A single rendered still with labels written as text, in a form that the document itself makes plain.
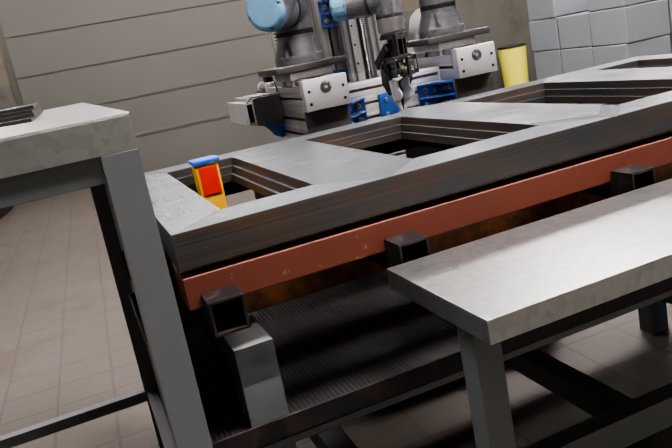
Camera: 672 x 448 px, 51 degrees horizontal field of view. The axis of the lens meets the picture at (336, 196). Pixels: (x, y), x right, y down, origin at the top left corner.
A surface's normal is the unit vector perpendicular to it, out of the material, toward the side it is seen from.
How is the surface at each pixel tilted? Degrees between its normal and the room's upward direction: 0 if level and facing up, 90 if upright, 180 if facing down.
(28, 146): 90
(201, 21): 90
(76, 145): 90
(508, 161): 90
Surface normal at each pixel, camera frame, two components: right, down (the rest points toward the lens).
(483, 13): 0.34, 0.14
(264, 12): -0.35, 0.37
